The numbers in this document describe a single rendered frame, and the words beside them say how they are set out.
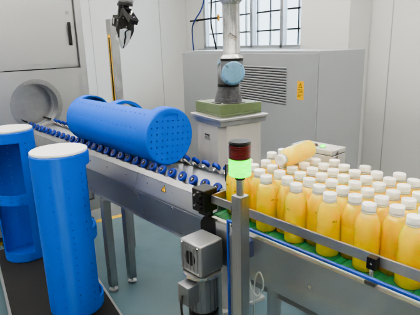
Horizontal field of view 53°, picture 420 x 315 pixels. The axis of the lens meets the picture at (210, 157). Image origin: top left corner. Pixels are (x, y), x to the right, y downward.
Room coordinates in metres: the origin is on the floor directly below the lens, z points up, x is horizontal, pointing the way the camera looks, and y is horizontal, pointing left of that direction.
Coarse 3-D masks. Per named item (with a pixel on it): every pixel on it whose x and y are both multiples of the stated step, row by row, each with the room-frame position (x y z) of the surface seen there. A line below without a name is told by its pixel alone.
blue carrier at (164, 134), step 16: (80, 96) 2.61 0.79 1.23; (96, 96) 2.62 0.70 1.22; (80, 112) 2.42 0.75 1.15; (96, 112) 2.29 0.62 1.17; (112, 112) 2.18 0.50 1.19; (128, 112) 2.09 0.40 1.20; (144, 112) 2.00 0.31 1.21; (160, 112) 1.95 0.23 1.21; (176, 112) 2.02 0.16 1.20; (80, 128) 2.41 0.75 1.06; (96, 128) 2.25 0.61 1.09; (112, 128) 2.12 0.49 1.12; (128, 128) 2.01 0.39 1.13; (144, 128) 1.92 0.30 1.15; (160, 128) 1.95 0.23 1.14; (176, 128) 2.02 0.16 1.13; (112, 144) 2.17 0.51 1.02; (128, 144) 2.02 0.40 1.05; (144, 144) 1.90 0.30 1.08; (160, 144) 1.95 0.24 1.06; (176, 144) 2.01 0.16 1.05; (160, 160) 1.94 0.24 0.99; (176, 160) 2.01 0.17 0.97
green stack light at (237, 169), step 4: (248, 160) 1.11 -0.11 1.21; (232, 164) 1.11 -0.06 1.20; (236, 164) 1.11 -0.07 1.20; (240, 164) 1.10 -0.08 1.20; (244, 164) 1.11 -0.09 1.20; (248, 164) 1.11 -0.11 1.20; (232, 168) 1.11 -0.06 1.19; (236, 168) 1.11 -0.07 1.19; (240, 168) 1.10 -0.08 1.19; (244, 168) 1.10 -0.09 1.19; (248, 168) 1.11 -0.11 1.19; (232, 172) 1.11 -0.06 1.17; (236, 172) 1.11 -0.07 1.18; (240, 172) 1.10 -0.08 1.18; (244, 172) 1.10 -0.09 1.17; (248, 172) 1.11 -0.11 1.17; (232, 176) 1.11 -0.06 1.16; (236, 176) 1.11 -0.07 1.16; (240, 176) 1.10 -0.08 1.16; (244, 176) 1.10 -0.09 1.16; (248, 176) 1.11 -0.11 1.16
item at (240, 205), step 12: (240, 204) 1.11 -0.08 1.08; (240, 216) 1.11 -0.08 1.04; (240, 228) 1.11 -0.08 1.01; (240, 240) 1.11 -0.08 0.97; (240, 252) 1.11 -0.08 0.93; (240, 264) 1.11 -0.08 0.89; (240, 276) 1.11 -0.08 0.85; (240, 288) 1.11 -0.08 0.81; (240, 300) 1.11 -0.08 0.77; (240, 312) 1.11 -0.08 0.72
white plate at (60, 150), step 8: (56, 144) 2.13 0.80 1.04; (64, 144) 2.12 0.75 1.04; (72, 144) 2.12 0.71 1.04; (80, 144) 2.11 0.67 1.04; (32, 152) 1.97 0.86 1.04; (40, 152) 1.96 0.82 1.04; (48, 152) 1.96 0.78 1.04; (56, 152) 1.95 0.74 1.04; (64, 152) 1.95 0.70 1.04; (72, 152) 1.94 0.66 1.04; (80, 152) 1.97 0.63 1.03
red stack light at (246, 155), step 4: (228, 148) 1.14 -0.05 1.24; (232, 148) 1.11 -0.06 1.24; (236, 148) 1.11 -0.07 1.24; (240, 148) 1.10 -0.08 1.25; (244, 148) 1.11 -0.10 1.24; (248, 148) 1.11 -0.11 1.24; (228, 152) 1.13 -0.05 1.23; (232, 152) 1.11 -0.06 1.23; (236, 152) 1.11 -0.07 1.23; (240, 152) 1.10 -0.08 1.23; (244, 152) 1.11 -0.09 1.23; (248, 152) 1.11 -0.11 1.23; (228, 156) 1.14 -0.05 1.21; (232, 156) 1.11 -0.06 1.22; (236, 156) 1.11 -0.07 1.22; (240, 156) 1.10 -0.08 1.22; (244, 156) 1.11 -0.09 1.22; (248, 156) 1.11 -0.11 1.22; (232, 160) 1.11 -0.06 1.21; (236, 160) 1.11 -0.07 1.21; (240, 160) 1.10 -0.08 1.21; (244, 160) 1.11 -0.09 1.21
